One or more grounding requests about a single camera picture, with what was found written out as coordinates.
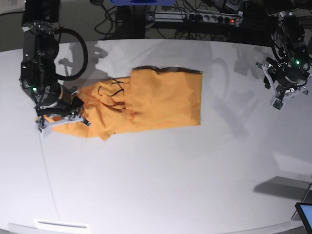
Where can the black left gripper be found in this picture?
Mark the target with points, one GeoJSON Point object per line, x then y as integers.
{"type": "Point", "coordinates": [280, 77]}

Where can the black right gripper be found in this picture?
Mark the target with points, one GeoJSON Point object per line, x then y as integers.
{"type": "Point", "coordinates": [59, 101]}

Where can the yellow T-shirt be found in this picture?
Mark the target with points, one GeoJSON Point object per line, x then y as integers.
{"type": "Point", "coordinates": [150, 98]}

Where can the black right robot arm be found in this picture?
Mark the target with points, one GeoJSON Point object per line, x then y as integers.
{"type": "Point", "coordinates": [41, 48]}

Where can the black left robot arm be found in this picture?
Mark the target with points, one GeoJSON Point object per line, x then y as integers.
{"type": "Point", "coordinates": [287, 34]}

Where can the white flat bar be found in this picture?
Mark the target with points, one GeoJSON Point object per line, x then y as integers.
{"type": "Point", "coordinates": [52, 224]}

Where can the tablet with blue screen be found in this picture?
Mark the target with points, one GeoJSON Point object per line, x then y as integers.
{"type": "Point", "coordinates": [305, 212]}

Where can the white power strip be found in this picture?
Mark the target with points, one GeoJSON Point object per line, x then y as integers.
{"type": "Point", "coordinates": [167, 16]}

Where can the black power strip red switch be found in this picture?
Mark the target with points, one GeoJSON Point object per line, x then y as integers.
{"type": "Point", "coordinates": [214, 18]}

